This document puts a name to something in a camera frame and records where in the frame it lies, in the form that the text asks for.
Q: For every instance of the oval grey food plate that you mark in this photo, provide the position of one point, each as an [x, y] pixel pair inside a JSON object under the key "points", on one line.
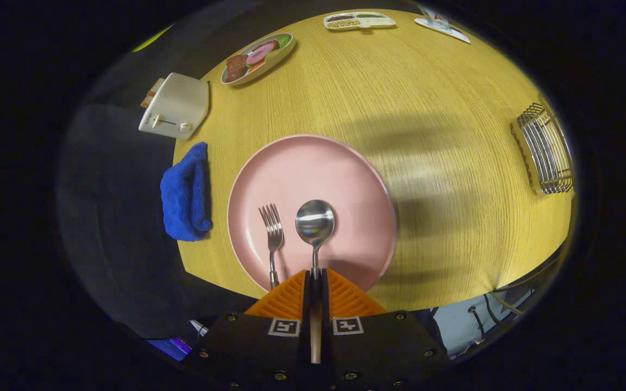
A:
{"points": [[287, 48]]}

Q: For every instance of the white toaster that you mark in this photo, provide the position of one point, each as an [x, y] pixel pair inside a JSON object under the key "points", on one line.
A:
{"points": [[180, 103]]}

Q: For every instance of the white divided dish with beans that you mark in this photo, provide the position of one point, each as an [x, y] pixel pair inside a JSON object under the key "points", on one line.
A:
{"points": [[370, 23]]}

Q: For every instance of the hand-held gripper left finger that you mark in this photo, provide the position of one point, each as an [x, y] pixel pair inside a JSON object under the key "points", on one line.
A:
{"points": [[306, 298]]}

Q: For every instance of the blue towel cloth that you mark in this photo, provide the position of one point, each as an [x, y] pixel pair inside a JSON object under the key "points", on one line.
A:
{"points": [[185, 190]]}

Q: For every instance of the pink round plate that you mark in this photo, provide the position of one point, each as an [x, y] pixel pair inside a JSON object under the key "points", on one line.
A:
{"points": [[318, 168]]}

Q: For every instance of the purple glowing screen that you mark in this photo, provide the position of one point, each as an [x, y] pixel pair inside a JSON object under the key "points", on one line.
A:
{"points": [[174, 346]]}

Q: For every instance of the brown toast slices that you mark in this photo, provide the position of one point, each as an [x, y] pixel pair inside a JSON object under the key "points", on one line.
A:
{"points": [[152, 92]]}

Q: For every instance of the white drink bottle green label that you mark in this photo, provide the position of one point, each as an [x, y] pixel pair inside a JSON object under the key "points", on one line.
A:
{"points": [[437, 19]]}

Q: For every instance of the white square coaster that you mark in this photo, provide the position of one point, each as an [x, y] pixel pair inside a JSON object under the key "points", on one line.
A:
{"points": [[451, 33]]}

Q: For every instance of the small silver metal object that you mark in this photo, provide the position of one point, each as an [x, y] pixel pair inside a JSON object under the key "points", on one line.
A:
{"points": [[199, 327]]}

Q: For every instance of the green lettuce leaf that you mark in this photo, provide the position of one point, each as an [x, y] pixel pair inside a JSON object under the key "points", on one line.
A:
{"points": [[281, 42]]}

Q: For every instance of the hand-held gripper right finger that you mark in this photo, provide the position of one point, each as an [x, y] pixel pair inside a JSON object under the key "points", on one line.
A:
{"points": [[325, 298]]}

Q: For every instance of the brown meat patty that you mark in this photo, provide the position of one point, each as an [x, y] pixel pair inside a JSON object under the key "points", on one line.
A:
{"points": [[236, 68]]}

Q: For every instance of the pink ham slice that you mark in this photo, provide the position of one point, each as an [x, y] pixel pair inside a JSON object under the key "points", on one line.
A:
{"points": [[261, 52]]}

